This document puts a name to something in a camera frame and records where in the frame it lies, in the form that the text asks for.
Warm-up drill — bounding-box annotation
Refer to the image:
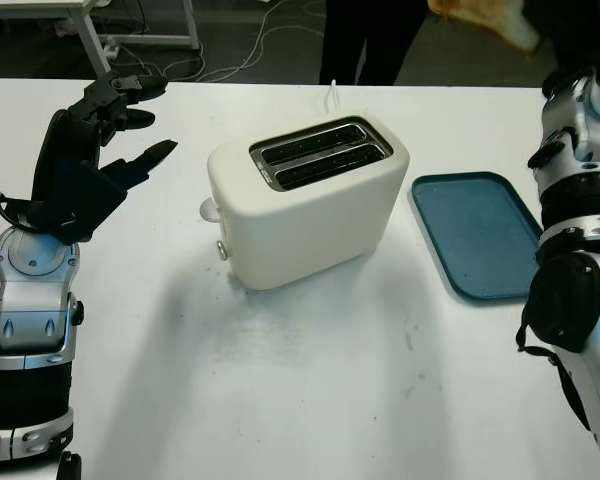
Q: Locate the cream two-slot toaster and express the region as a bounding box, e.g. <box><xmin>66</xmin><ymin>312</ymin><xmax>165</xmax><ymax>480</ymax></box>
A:
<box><xmin>207</xmin><ymin>114</ymin><xmax>411</xmax><ymax>292</ymax></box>

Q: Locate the blue plastic tray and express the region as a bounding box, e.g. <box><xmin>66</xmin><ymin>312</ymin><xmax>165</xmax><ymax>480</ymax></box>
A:
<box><xmin>410</xmin><ymin>171</ymin><xmax>547</xmax><ymax>305</ymax></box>

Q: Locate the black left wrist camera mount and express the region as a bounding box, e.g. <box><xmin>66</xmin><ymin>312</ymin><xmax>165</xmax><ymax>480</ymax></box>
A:
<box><xmin>21</xmin><ymin>162</ymin><xmax>129</xmax><ymax>247</ymax></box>

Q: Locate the white toaster power cable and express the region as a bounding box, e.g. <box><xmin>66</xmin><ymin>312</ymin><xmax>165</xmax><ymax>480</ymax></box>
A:
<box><xmin>323</xmin><ymin>78</ymin><xmax>343</xmax><ymax>115</ymax></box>

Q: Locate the person's bare hand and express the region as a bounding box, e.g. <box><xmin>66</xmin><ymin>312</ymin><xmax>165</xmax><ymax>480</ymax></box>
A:
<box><xmin>426</xmin><ymin>0</ymin><xmax>505</xmax><ymax>25</ymax></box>

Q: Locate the person in black trousers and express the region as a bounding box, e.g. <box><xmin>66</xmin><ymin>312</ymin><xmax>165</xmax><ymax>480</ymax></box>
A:
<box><xmin>318</xmin><ymin>0</ymin><xmax>427</xmax><ymax>87</ymax></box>

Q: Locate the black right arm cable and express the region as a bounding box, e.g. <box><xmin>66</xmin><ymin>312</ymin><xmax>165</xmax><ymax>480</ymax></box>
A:
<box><xmin>515</xmin><ymin>319</ymin><xmax>595</xmax><ymax>432</ymax></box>

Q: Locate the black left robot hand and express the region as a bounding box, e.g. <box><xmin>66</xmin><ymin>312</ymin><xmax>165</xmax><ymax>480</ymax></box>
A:
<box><xmin>32</xmin><ymin>71</ymin><xmax>179</xmax><ymax>202</ymax></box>

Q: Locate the white background table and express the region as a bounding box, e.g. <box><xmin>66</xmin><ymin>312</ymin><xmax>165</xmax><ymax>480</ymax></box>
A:
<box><xmin>0</xmin><ymin>0</ymin><xmax>202</xmax><ymax>77</ymax></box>

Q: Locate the browned toast slice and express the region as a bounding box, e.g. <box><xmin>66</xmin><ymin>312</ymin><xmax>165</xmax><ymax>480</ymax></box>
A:
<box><xmin>489</xmin><ymin>2</ymin><xmax>545</xmax><ymax>58</ymax></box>

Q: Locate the white floor cable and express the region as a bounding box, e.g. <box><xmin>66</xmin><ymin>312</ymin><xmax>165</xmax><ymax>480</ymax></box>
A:
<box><xmin>163</xmin><ymin>0</ymin><xmax>327</xmax><ymax>84</ymax></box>

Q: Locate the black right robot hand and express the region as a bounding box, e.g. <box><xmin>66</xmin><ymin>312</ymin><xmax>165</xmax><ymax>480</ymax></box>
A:
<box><xmin>548</xmin><ymin>0</ymin><xmax>600</xmax><ymax>76</ymax></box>

